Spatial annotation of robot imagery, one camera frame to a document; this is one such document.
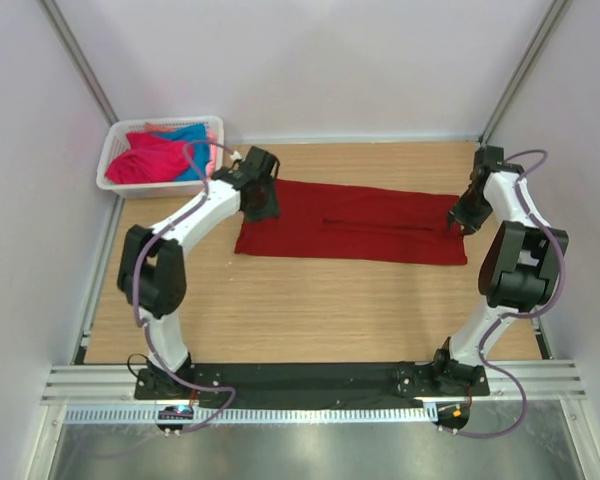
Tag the crimson shirt in basket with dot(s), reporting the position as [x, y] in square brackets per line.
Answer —
[149, 159]

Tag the dark red t-shirt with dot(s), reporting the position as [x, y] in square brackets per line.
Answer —
[329, 221]

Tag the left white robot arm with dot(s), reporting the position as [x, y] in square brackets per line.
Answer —
[152, 270]

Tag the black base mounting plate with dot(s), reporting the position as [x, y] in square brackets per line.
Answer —
[343, 386]

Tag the blue shirt in basket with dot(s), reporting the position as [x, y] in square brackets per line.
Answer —
[202, 151]

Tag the white slotted cable duct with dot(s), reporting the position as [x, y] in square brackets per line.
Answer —
[183, 415]

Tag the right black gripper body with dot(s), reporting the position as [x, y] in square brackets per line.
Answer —
[470, 211]

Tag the aluminium frame rail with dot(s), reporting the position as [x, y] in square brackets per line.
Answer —
[100, 384]

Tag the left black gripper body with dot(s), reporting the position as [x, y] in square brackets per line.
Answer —
[266, 206]

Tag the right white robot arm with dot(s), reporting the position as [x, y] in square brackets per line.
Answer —
[521, 275]

